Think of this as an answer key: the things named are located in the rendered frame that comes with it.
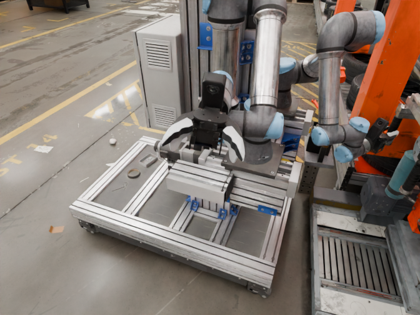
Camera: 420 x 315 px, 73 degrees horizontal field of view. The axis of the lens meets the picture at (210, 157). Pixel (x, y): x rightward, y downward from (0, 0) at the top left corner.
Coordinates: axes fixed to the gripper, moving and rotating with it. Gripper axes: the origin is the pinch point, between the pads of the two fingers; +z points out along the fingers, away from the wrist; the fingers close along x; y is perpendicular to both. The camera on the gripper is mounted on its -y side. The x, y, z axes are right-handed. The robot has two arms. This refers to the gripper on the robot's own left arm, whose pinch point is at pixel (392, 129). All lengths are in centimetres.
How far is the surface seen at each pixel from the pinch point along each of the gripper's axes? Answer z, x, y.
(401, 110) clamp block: -2.4, 1.0, -10.6
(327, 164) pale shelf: -2.6, -24.3, 38.2
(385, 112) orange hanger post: 17.2, -13.8, 3.1
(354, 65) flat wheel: 145, -122, 36
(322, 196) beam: 5, -25, 70
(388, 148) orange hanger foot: 23.6, -7.4, 24.8
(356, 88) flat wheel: 97, -82, 35
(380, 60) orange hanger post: 9.1, -22.1, -23.4
